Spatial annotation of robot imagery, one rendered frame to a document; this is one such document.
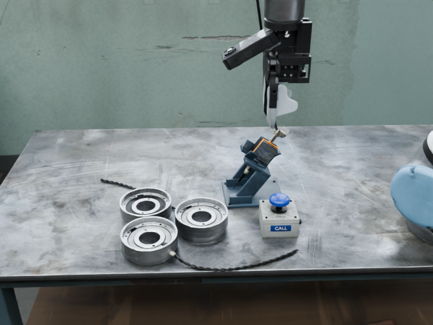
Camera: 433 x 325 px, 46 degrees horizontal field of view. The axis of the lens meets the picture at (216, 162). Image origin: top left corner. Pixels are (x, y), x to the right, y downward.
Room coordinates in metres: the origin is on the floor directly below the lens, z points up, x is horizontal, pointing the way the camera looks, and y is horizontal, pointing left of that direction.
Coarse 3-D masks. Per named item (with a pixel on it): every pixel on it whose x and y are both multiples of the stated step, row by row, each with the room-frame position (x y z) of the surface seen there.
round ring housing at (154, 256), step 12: (132, 228) 0.79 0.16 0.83; (168, 228) 0.79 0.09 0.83; (144, 240) 0.78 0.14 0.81; (156, 240) 0.78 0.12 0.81; (132, 252) 0.71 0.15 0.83; (144, 252) 0.71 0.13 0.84; (156, 252) 0.71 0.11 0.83; (168, 252) 0.72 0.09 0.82; (144, 264) 0.71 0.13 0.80; (156, 264) 0.72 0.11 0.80
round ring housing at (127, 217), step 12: (132, 192) 0.90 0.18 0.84; (144, 192) 0.91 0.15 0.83; (156, 192) 0.91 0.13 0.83; (120, 204) 0.85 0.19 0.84; (132, 204) 0.87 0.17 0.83; (144, 204) 0.89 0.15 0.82; (156, 204) 0.87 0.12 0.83; (168, 204) 0.85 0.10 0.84; (132, 216) 0.82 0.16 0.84; (144, 216) 0.81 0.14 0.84; (156, 216) 0.82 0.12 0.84; (168, 216) 0.84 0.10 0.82
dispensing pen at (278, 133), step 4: (276, 132) 0.95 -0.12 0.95; (280, 132) 0.95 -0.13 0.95; (284, 132) 0.96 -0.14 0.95; (260, 136) 0.97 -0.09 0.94; (276, 136) 0.95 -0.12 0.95; (284, 136) 0.95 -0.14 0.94; (260, 140) 0.95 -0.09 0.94; (268, 140) 0.97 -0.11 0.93; (272, 140) 0.95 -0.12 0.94; (256, 144) 0.95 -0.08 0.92; (252, 148) 0.96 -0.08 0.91; (248, 168) 0.95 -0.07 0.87; (244, 172) 0.95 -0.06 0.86; (248, 172) 0.95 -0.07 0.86; (240, 180) 0.95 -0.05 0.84; (236, 184) 0.95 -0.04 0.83
